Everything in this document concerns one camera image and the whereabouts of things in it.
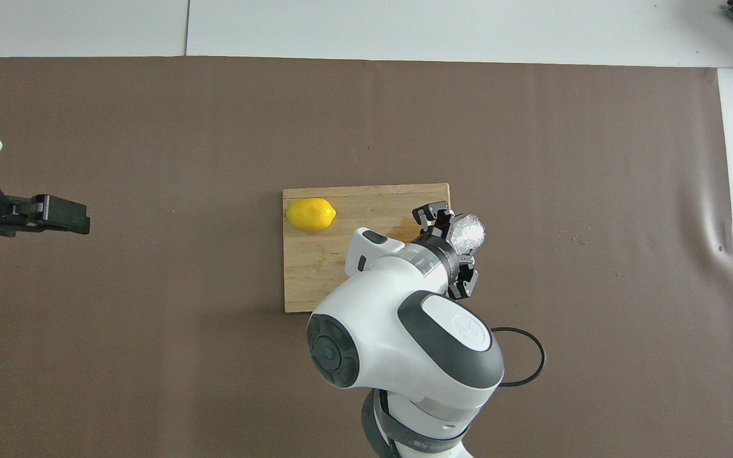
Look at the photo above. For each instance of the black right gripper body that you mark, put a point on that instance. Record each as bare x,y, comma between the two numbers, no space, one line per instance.
450,257

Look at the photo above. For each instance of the clear glass cup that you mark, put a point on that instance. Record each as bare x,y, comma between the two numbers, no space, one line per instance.
469,233

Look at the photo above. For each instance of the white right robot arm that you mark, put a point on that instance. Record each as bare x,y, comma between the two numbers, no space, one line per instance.
404,343

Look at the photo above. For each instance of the yellow lemon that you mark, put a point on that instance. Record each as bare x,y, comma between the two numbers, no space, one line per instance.
310,215

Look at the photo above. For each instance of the wooden cutting board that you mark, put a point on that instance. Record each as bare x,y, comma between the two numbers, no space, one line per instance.
315,267

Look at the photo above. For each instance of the brown table mat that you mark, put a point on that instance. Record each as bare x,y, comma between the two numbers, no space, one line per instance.
150,381

